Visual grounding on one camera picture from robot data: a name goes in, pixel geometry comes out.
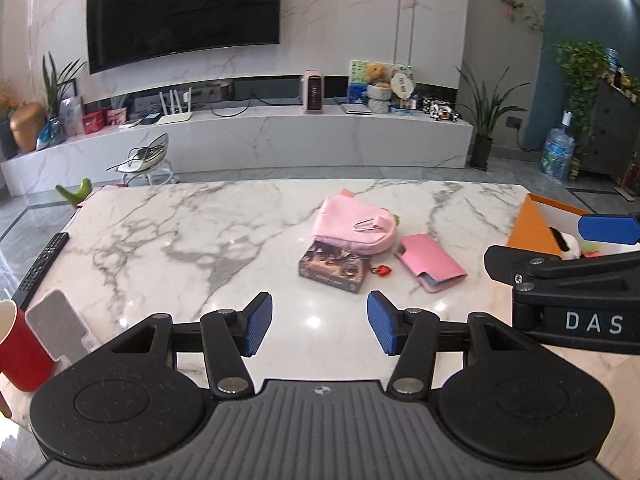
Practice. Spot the black flat television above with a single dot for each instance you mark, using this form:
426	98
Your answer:
185	10

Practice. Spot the grey mesh paddle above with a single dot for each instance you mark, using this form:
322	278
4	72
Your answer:
57	322

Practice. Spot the white marble television cabinet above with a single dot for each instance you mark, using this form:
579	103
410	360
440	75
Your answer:
300	145

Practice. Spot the green painted picture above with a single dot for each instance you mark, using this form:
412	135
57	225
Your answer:
356	80

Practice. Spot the green bird-shaped toy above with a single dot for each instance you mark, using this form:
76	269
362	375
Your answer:
75	194

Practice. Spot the dark grey cabinet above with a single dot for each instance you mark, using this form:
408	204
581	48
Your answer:
617	130

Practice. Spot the blue water jug with pump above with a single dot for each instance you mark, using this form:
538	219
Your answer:
557	155

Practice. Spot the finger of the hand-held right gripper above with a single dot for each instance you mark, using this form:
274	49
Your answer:
550	272
610	229

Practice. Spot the long-leaf potted plant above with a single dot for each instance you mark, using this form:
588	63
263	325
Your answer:
485	120

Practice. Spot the tan teddy bear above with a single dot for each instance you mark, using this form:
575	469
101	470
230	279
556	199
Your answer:
376	72

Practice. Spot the red gift boxes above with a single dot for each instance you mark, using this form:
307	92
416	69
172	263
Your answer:
105	120

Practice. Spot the pink space heater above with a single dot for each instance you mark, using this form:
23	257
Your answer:
312	92

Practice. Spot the red cup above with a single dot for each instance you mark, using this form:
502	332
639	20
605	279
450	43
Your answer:
22	350

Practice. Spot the orange cardboard box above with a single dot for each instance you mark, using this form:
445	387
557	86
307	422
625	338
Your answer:
532	230

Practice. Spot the pink zip pouch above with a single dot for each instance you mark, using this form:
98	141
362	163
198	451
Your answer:
345	222

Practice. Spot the black remote control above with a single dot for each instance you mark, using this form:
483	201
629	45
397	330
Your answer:
40	270

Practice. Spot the dark card box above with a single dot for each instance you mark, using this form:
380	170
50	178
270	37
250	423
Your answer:
332	267

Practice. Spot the golden vase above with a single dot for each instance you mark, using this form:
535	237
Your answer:
27	127

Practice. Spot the grey laptop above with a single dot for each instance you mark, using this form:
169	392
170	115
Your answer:
357	109

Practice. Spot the red heart charm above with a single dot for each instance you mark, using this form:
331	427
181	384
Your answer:
383	271

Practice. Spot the hanging ivy plant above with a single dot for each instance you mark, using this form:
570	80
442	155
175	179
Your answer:
582	75

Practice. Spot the white router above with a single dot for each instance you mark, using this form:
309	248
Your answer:
175	115

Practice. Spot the pink card holder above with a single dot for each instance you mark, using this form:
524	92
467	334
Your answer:
432	262

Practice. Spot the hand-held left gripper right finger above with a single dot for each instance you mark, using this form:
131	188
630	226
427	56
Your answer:
380	322

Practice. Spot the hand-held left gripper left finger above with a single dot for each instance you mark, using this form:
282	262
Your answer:
257	322

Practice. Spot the wall outlet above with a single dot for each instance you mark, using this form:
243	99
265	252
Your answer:
514	122

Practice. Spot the tall-leaf plant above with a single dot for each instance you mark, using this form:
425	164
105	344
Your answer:
57	80

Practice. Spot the round paper fan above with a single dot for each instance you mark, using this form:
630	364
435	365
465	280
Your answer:
402	82

